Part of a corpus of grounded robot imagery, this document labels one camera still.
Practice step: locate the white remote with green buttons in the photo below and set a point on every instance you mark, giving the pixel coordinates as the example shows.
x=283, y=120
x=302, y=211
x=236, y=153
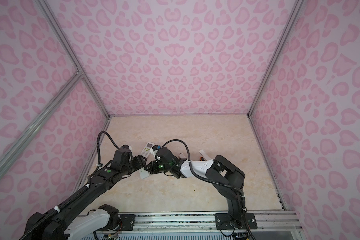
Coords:
x=146, y=151

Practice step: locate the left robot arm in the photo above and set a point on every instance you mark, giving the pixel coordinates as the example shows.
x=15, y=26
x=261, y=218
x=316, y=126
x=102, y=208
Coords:
x=53, y=224

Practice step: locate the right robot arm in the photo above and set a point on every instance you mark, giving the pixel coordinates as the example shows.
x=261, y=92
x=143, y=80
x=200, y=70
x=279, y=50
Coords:
x=227, y=179

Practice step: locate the small white remote control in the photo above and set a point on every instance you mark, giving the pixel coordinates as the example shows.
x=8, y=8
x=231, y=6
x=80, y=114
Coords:
x=143, y=173

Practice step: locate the white battery cover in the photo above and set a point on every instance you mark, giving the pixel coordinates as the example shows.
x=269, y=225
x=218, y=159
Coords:
x=204, y=155

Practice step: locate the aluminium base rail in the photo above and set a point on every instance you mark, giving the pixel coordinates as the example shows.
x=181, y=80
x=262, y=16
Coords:
x=260, y=225

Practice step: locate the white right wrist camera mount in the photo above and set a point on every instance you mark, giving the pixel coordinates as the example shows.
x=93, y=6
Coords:
x=154, y=150

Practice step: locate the diagonal aluminium frame bar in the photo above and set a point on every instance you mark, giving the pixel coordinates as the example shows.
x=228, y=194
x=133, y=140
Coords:
x=13, y=152

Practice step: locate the right rear aluminium frame post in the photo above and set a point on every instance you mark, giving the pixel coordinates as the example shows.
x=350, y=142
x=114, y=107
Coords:
x=285, y=34

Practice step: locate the aluminium corner frame post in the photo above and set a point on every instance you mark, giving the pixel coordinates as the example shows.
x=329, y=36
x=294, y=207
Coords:
x=68, y=48

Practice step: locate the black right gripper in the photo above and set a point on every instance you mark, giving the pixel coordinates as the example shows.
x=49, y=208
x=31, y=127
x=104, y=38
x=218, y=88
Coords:
x=153, y=167

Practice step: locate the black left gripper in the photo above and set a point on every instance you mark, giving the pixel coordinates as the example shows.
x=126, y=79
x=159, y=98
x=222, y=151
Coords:
x=139, y=161

